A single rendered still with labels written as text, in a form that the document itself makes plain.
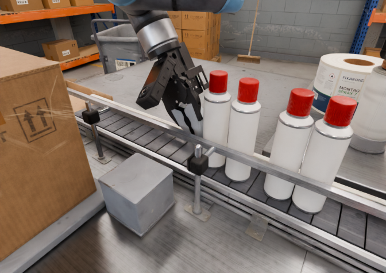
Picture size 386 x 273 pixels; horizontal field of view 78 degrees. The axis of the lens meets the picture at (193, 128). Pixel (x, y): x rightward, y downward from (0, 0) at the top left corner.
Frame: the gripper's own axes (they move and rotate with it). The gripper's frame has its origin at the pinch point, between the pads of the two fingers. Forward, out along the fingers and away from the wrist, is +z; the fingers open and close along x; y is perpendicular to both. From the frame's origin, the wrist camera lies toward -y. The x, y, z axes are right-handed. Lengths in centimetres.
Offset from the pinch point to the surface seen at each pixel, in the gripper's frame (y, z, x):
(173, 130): -3.8, -4.1, 1.6
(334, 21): 435, 8, 33
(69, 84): 13, -30, 68
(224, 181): -3.0, 9.1, -4.9
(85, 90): 13, -24, 58
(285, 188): -1.8, 11.7, -16.1
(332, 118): -1.0, 0.6, -26.4
